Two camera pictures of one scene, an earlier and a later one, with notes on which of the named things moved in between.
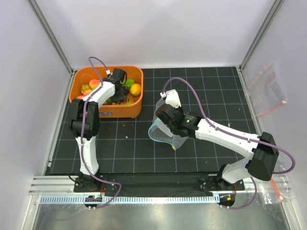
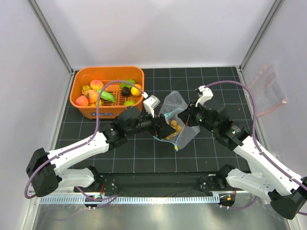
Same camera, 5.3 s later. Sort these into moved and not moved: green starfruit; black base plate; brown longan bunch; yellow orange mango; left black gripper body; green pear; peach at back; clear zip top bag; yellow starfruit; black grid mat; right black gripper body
Moved: brown longan bunch; clear zip top bag; right black gripper body; left black gripper body
Not moved: black base plate; green pear; green starfruit; black grid mat; yellow orange mango; yellow starfruit; peach at back
